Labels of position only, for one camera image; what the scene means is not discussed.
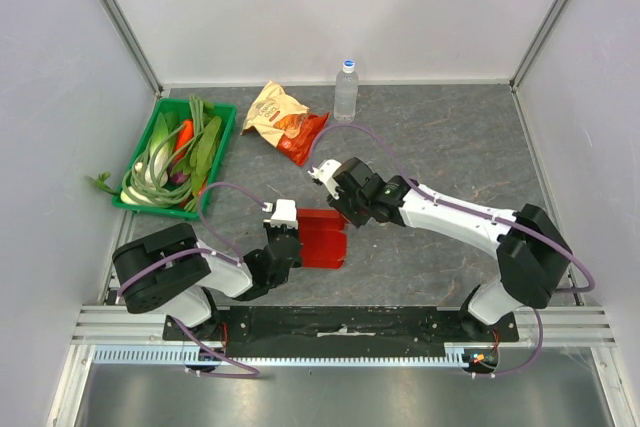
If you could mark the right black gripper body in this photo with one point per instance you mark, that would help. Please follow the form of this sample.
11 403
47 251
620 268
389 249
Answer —
345 195

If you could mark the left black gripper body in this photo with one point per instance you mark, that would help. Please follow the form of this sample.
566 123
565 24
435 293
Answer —
273 232

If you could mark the red paper box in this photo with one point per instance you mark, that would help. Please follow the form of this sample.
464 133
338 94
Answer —
323 238

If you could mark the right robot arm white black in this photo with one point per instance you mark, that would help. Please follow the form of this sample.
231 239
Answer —
527 246

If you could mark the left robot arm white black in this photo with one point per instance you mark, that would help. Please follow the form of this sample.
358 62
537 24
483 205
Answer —
173 272

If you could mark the chips bag beige orange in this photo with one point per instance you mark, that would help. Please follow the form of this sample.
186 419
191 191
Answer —
283 122

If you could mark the clear water bottle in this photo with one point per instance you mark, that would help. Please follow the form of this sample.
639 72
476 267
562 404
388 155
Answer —
346 91

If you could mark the purple eggplant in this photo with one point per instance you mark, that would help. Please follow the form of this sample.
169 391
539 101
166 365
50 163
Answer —
178 178

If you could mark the green leafy vegetable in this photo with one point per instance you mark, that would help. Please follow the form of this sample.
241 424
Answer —
198 161

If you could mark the green long beans bundle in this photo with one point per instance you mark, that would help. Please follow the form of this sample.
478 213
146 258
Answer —
175 163

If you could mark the green plastic tray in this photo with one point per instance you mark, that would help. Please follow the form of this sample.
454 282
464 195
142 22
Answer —
180 106

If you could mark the orange carrot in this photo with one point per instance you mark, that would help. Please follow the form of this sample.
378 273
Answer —
184 135

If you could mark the bok choy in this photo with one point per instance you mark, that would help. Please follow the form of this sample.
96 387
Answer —
144 183

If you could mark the green leaf outside tray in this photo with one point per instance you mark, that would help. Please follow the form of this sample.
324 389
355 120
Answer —
100 182

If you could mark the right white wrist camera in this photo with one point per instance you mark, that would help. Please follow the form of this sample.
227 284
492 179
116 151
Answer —
324 176

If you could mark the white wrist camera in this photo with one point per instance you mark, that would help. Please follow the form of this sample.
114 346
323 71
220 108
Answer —
324 176
282 212

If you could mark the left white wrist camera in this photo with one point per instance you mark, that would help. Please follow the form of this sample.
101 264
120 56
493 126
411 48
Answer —
282 212

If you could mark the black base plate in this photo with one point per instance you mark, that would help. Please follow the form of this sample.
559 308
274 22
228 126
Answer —
347 332

